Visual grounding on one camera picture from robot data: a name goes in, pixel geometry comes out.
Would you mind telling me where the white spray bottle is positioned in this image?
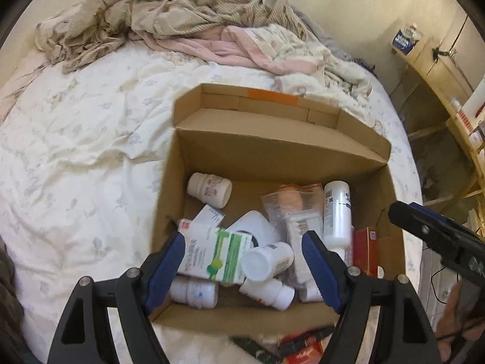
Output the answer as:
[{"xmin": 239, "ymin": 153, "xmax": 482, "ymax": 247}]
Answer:
[{"xmin": 323, "ymin": 181, "xmax": 353, "ymax": 263}]

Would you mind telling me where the red gold QR carton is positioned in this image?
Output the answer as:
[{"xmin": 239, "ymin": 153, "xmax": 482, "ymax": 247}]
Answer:
[{"xmin": 353, "ymin": 227, "xmax": 379, "ymax": 277}]

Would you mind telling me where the green white medicine box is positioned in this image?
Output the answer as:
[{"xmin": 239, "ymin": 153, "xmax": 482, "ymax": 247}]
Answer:
[{"xmin": 178, "ymin": 219, "xmax": 253, "ymax": 285}]

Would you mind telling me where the clear bag of ampoules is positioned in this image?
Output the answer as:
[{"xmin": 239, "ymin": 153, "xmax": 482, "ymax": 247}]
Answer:
[{"xmin": 261, "ymin": 183, "xmax": 324, "ymax": 288}]

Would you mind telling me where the white device box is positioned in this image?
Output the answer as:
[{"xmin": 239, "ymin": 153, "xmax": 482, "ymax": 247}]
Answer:
[{"xmin": 227, "ymin": 211, "xmax": 284, "ymax": 247}]

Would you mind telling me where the small white dropper bottle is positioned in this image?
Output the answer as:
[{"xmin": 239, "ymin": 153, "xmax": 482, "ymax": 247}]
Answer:
[{"xmin": 298, "ymin": 280, "xmax": 323, "ymax": 303}]

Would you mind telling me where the white round bottle in box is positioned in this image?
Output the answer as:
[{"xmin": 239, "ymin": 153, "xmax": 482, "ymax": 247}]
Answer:
[{"xmin": 169, "ymin": 276, "xmax": 219, "ymax": 310}]

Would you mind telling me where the white bottle orange label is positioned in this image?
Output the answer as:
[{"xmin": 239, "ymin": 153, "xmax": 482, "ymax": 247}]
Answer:
[{"xmin": 239, "ymin": 278, "xmax": 295, "ymax": 311}]

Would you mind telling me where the red flat packet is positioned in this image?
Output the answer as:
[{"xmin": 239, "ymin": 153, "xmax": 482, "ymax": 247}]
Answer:
[{"xmin": 279, "ymin": 334, "xmax": 327, "ymax": 364}]

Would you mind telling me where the white pill bottle red print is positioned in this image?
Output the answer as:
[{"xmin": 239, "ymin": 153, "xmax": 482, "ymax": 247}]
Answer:
[{"xmin": 187, "ymin": 173, "xmax": 232, "ymax": 210}]

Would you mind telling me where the wooden shelf unit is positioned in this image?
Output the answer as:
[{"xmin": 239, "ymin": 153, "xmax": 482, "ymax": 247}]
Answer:
[{"xmin": 390, "ymin": 16, "xmax": 484, "ymax": 222}]

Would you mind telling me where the white floral bed sheet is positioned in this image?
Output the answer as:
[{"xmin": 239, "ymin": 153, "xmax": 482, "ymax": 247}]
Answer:
[{"xmin": 1, "ymin": 42, "xmax": 422, "ymax": 361}]

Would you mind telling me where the brown cardboard box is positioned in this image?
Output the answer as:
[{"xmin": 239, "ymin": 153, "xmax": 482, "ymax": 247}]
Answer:
[{"xmin": 149, "ymin": 83, "xmax": 407, "ymax": 336}]

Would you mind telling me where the camouflage cloth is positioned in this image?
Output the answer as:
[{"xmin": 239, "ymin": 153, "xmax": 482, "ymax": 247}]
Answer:
[{"xmin": 1, "ymin": 241, "xmax": 25, "ymax": 349}]

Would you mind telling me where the crumpled floral quilt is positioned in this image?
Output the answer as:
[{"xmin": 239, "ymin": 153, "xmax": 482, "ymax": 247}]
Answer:
[{"xmin": 35, "ymin": 0, "xmax": 372, "ymax": 98}]

